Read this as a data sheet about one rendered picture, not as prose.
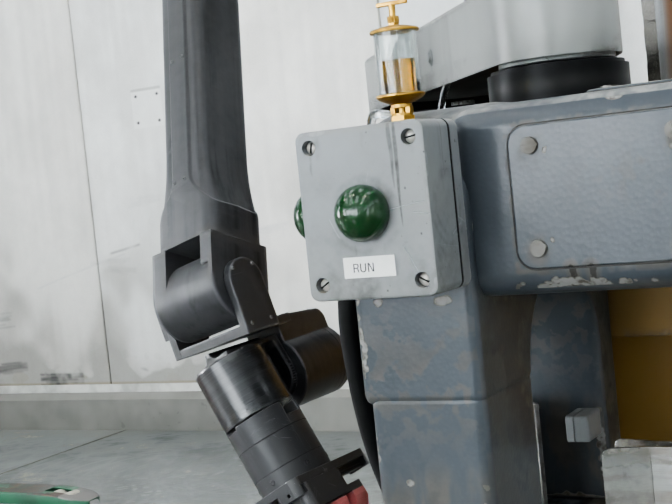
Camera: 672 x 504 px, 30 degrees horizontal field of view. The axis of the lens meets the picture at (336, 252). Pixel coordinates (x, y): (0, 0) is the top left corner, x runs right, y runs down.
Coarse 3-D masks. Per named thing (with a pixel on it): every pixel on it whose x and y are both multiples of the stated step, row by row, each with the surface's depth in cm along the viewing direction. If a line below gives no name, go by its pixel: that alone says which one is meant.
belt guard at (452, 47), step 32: (480, 0) 81; (512, 0) 77; (544, 0) 76; (576, 0) 76; (608, 0) 77; (416, 32) 98; (448, 32) 89; (480, 32) 82; (512, 32) 77; (544, 32) 76; (576, 32) 76; (608, 32) 77; (448, 64) 90; (480, 64) 82; (512, 64) 78; (448, 96) 123; (480, 96) 128
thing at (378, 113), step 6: (450, 84) 99; (444, 90) 98; (444, 96) 98; (438, 102) 98; (444, 102) 98; (438, 108) 98; (444, 108) 98; (372, 114) 81; (378, 114) 81; (384, 114) 80; (390, 114) 80; (372, 120) 82
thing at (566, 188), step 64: (512, 128) 66; (576, 128) 64; (640, 128) 63; (512, 192) 66; (576, 192) 64; (640, 192) 63; (512, 256) 67; (576, 256) 65; (640, 256) 63; (384, 320) 70; (448, 320) 68; (512, 320) 72; (576, 320) 86; (384, 384) 70; (448, 384) 68; (512, 384) 72; (576, 384) 87; (384, 448) 71; (448, 448) 69; (512, 448) 71; (576, 448) 87
